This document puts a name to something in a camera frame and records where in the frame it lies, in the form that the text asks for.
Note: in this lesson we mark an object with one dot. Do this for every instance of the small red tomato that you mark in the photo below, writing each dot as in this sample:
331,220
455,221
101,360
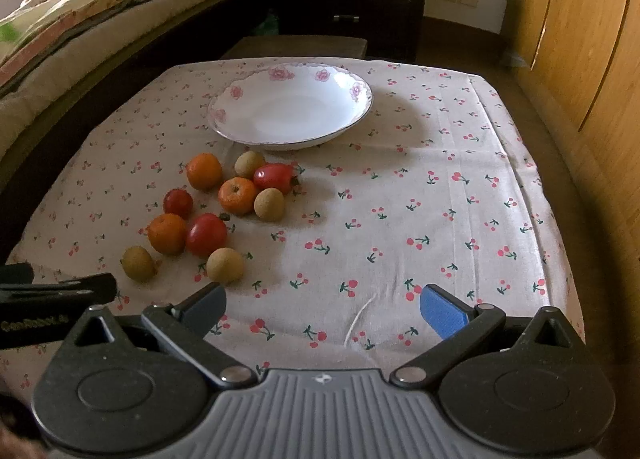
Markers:
178,203

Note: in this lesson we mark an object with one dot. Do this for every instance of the orange tangerine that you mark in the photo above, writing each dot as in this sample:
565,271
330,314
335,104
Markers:
204,171
167,233
237,195

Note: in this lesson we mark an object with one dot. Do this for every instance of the white floral bowl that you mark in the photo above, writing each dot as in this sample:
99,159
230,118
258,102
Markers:
295,114

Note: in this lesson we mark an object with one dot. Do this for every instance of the cherry print tablecloth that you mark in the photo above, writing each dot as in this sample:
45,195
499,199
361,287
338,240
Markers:
390,199

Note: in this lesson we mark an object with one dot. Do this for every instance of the light wooden wardrobe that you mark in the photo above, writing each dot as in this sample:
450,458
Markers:
590,39

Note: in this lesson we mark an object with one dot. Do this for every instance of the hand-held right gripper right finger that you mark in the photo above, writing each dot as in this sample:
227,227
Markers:
442,311

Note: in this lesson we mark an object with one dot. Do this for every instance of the green bag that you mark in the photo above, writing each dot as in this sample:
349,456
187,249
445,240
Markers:
269,25

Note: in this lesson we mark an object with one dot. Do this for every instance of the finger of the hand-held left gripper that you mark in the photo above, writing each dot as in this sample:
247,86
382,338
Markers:
95,288
17,274

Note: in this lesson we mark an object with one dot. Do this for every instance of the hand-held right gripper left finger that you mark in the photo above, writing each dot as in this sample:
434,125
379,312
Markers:
207,306

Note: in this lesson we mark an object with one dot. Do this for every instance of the tan longan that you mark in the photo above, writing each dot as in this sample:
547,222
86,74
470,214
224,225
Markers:
269,204
225,265
249,164
137,263

